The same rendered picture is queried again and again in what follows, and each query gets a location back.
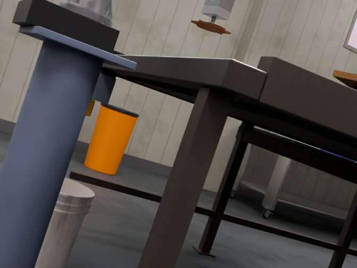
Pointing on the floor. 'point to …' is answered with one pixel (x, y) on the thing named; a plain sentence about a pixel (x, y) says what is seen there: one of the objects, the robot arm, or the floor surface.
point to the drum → (110, 138)
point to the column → (45, 140)
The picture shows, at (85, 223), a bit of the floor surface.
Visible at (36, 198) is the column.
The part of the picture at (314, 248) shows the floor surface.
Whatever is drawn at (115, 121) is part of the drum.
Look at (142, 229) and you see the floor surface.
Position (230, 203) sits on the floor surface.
